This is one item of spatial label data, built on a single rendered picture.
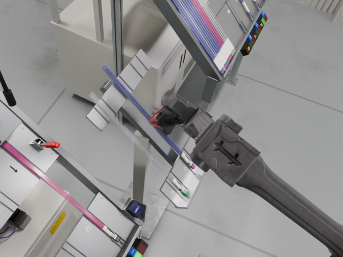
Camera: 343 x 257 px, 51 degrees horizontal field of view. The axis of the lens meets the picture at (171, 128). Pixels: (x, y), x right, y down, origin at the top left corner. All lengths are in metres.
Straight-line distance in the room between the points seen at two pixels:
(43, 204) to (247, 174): 0.99
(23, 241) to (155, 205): 0.88
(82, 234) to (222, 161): 0.66
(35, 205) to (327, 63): 2.44
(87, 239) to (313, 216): 0.72
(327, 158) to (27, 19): 2.42
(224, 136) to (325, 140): 2.02
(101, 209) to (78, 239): 0.12
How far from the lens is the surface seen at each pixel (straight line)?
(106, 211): 1.20
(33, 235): 1.42
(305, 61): 3.05
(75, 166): 1.13
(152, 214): 2.05
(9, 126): 1.00
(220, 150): 0.63
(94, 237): 1.19
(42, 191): 1.47
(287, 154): 2.44
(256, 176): 0.61
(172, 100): 1.03
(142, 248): 1.32
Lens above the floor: 1.93
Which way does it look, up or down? 56 degrees down
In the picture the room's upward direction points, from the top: 10 degrees clockwise
